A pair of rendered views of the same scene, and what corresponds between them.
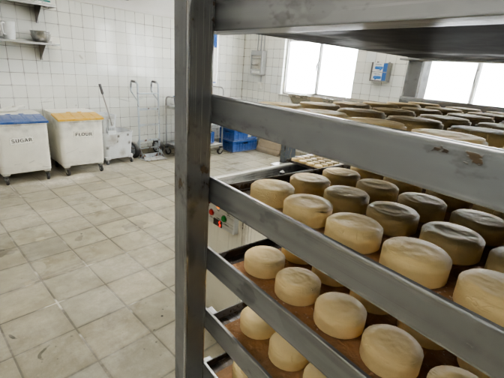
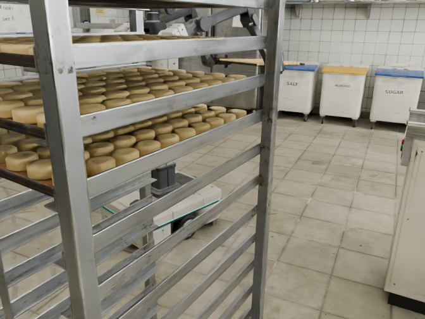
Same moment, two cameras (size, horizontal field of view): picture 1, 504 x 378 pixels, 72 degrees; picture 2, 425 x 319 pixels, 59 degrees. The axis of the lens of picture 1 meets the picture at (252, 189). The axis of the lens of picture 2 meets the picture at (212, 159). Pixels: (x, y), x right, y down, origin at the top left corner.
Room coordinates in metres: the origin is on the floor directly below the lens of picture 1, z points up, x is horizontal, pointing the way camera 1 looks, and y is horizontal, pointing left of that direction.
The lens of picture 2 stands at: (0.22, -1.15, 1.27)
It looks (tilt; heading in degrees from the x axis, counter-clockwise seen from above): 20 degrees down; 72
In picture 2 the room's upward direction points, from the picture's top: 1 degrees clockwise
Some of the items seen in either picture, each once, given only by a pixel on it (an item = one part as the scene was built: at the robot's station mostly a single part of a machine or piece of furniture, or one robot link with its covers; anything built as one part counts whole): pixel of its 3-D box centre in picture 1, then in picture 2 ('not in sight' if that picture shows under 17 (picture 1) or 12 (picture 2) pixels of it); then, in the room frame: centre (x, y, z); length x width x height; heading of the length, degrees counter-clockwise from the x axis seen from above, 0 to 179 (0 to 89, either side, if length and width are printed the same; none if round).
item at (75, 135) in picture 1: (76, 140); not in sight; (4.47, 2.36, 0.38); 0.64 x 0.54 x 0.77; 44
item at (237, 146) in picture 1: (238, 143); not in sight; (6.39, 0.32, 0.10); 0.60 x 0.40 x 0.20; 135
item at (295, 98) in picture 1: (335, 109); not in sight; (2.18, -0.48, 1.25); 0.56 x 0.29 x 0.14; 44
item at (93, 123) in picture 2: not in sight; (191, 96); (0.40, -0.45, 1.14); 0.64 x 0.03 x 0.03; 39
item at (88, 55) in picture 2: not in sight; (190, 47); (0.40, -0.45, 1.23); 0.64 x 0.03 x 0.03; 39
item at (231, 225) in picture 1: (220, 212); (407, 143); (1.57, 0.15, 0.77); 0.24 x 0.04 x 0.14; 44
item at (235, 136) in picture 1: (238, 133); not in sight; (6.39, 0.32, 0.30); 0.60 x 0.40 x 0.20; 137
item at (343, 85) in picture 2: not in sight; (343, 93); (3.52, 3.25, 0.38); 0.64 x 0.54 x 0.77; 48
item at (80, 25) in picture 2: not in sight; (99, 25); (0.40, 4.06, 1.23); 0.58 x 0.19 x 0.07; 137
